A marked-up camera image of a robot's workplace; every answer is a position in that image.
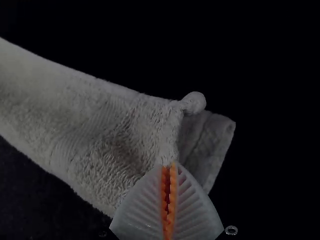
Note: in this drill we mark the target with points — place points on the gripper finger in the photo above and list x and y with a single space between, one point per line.
140 215
195 212

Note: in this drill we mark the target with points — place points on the pale towel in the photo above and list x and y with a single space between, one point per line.
87 130

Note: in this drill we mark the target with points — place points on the black mat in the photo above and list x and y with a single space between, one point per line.
225 50

